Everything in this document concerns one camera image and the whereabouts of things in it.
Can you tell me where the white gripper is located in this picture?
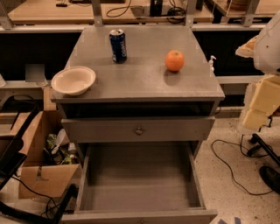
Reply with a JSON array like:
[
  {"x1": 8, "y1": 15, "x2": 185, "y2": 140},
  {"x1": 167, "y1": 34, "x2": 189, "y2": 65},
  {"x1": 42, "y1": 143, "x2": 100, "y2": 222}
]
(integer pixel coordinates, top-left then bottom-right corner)
[{"x1": 241, "y1": 75, "x2": 280, "y2": 130}]

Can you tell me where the blue pepsi can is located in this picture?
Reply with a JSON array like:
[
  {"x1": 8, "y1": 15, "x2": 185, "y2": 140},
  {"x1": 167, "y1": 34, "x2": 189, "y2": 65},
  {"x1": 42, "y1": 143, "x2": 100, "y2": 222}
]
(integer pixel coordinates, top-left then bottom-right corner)
[{"x1": 109, "y1": 29, "x2": 127, "y2": 63}]

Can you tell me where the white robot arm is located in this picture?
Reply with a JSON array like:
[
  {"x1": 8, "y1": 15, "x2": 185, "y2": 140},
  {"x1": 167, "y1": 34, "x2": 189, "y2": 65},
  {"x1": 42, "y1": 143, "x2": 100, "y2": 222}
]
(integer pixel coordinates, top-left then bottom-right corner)
[{"x1": 235, "y1": 11, "x2": 280, "y2": 134}]

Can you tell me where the closed grey drawer with knob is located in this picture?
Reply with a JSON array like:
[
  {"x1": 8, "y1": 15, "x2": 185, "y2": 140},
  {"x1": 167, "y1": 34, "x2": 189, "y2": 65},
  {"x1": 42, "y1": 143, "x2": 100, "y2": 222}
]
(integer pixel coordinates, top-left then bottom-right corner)
[{"x1": 62, "y1": 116, "x2": 214, "y2": 143}]

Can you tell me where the grey drawer cabinet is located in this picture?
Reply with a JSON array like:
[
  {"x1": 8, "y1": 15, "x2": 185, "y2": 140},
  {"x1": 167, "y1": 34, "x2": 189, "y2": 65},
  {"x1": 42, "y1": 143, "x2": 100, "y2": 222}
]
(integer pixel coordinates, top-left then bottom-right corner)
[{"x1": 51, "y1": 24, "x2": 226, "y2": 224}]

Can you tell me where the open grey drawer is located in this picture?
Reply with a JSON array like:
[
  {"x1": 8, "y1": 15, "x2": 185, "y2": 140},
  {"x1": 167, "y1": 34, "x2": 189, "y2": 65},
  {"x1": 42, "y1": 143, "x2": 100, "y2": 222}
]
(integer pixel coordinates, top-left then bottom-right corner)
[{"x1": 62, "y1": 142, "x2": 217, "y2": 224}]

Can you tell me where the black stand base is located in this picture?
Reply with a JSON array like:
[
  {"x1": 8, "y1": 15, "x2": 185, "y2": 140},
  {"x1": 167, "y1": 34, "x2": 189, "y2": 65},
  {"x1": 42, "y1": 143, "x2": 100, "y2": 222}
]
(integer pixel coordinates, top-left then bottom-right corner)
[{"x1": 247, "y1": 134, "x2": 280, "y2": 194}]

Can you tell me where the orange fruit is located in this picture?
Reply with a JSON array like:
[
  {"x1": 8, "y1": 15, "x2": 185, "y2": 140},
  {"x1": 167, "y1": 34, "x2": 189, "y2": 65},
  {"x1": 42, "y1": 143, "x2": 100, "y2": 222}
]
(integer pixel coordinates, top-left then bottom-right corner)
[{"x1": 164, "y1": 50, "x2": 185, "y2": 72}]

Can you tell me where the white paper bowl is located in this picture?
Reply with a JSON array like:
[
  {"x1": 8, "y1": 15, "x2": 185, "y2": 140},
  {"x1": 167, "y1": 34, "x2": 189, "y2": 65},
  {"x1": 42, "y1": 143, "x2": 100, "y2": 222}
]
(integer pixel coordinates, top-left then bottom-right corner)
[{"x1": 51, "y1": 66, "x2": 96, "y2": 95}]

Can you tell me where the cardboard box with trash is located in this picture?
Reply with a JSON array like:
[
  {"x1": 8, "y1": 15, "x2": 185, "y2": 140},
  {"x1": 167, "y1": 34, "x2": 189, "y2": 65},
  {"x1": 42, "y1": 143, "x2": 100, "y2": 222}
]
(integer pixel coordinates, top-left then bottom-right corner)
[{"x1": 18, "y1": 111, "x2": 81, "y2": 199}]

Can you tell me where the wooden workbench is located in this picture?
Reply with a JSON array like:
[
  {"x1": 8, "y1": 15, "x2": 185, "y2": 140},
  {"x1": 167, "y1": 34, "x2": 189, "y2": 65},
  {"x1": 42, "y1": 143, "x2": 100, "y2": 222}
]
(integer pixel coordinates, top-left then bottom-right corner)
[{"x1": 7, "y1": 0, "x2": 215, "y2": 25}]

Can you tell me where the black floor cable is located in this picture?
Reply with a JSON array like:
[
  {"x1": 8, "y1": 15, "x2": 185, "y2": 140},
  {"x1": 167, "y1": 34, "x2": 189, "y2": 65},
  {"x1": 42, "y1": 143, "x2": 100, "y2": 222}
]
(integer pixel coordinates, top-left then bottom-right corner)
[{"x1": 211, "y1": 134, "x2": 275, "y2": 197}]

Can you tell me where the black chair frame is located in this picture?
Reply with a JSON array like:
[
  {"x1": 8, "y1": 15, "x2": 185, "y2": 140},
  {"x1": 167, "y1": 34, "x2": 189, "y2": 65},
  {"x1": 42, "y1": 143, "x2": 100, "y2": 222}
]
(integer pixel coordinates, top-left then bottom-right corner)
[{"x1": 0, "y1": 94, "x2": 78, "y2": 224}]

